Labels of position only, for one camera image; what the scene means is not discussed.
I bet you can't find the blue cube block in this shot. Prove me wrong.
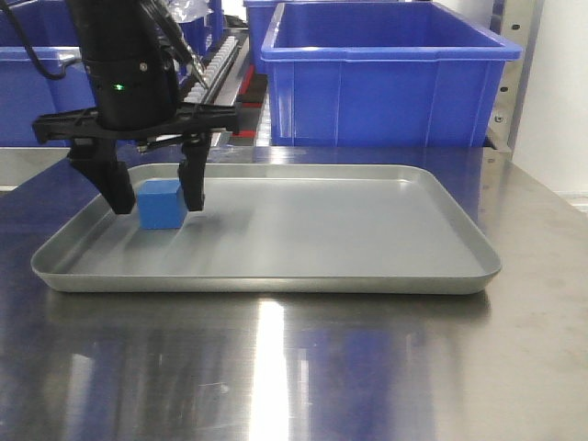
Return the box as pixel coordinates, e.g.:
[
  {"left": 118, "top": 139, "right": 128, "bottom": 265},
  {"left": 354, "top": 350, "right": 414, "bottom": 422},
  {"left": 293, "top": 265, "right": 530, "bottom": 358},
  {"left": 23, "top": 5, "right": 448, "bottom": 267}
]
[{"left": 137, "top": 178, "right": 187, "bottom": 230}]

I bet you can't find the roller conveyor rail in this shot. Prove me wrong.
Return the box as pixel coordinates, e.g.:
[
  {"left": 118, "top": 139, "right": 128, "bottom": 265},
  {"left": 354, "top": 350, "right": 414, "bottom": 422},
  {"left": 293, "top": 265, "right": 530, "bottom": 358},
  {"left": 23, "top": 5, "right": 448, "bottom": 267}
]
[{"left": 182, "top": 36, "right": 250, "bottom": 106}]

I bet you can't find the blue plastic bin rear right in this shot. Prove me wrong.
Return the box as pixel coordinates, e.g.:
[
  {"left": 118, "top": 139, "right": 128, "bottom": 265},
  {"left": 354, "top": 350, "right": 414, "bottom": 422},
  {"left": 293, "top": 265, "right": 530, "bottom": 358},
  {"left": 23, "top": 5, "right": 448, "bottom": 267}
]
[{"left": 243, "top": 0, "right": 435, "bottom": 77}]

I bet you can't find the blue plastic bin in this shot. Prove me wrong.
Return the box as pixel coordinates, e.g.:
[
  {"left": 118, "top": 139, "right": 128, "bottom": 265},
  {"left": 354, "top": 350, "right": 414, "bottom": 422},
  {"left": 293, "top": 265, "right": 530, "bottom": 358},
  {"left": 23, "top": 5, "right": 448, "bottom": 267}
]
[
  {"left": 1, "top": 46, "right": 95, "bottom": 147},
  {"left": 243, "top": 0, "right": 435, "bottom": 77},
  {"left": 260, "top": 2, "right": 525, "bottom": 148}
]

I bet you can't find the clear plastic bag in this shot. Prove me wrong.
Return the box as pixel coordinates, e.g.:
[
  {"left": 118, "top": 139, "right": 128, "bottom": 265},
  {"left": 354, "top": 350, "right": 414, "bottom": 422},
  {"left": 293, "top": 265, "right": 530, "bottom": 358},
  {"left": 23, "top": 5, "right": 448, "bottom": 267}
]
[{"left": 166, "top": 0, "right": 212, "bottom": 23}]

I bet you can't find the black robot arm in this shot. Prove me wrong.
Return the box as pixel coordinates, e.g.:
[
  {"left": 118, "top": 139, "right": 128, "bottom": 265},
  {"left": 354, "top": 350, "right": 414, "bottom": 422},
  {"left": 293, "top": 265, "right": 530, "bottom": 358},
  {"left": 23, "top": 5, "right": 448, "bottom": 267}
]
[{"left": 32, "top": 1, "right": 238, "bottom": 214}]

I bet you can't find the perforated metal shelf upright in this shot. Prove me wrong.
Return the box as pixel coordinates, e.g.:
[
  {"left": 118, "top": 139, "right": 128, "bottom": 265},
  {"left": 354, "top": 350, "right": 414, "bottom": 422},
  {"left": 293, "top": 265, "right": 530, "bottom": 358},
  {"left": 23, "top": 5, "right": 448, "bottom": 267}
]
[{"left": 487, "top": 0, "right": 544, "bottom": 158}]

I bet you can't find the blue plastic bin left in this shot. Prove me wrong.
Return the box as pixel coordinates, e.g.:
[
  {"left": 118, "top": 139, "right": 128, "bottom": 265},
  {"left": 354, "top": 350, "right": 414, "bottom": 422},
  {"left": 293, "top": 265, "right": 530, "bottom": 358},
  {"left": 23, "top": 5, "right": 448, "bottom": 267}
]
[{"left": 1, "top": 46, "right": 95, "bottom": 147}]

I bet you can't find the grey metal tray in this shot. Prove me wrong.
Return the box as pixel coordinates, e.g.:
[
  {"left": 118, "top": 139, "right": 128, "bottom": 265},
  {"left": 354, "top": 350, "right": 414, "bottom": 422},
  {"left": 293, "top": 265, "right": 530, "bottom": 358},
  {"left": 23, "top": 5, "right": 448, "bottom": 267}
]
[{"left": 31, "top": 164, "right": 502, "bottom": 295}]

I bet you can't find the blue plastic bin front right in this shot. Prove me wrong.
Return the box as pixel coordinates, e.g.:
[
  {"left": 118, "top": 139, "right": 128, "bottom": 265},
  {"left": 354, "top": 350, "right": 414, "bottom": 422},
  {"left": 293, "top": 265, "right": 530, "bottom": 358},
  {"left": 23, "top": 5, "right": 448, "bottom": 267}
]
[{"left": 260, "top": 2, "right": 525, "bottom": 148}]

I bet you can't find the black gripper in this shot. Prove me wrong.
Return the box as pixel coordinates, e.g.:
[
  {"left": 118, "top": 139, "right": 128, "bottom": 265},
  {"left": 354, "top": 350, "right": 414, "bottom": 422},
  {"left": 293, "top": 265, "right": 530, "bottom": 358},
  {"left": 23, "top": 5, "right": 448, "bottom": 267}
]
[{"left": 32, "top": 54, "right": 238, "bottom": 215}]

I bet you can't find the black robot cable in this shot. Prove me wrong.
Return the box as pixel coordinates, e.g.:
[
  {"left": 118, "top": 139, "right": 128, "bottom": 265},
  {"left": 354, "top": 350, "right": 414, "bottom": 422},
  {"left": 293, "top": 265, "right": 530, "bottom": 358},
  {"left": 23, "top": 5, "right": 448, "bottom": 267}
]
[{"left": 0, "top": 0, "right": 84, "bottom": 82}]

